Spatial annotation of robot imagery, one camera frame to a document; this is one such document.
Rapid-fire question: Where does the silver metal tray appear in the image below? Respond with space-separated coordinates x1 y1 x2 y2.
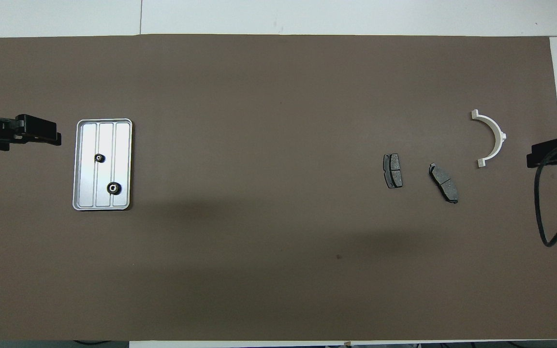
72 118 133 211

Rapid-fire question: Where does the long grey brake pad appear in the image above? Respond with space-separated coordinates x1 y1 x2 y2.
428 163 459 204

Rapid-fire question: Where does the short dark brake pad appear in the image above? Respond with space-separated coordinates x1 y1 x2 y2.
383 153 404 189

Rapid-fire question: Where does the brown table mat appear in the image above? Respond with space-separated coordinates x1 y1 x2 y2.
0 34 557 341

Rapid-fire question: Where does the white semicircular plastic bracket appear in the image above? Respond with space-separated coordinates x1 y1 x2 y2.
470 109 507 169

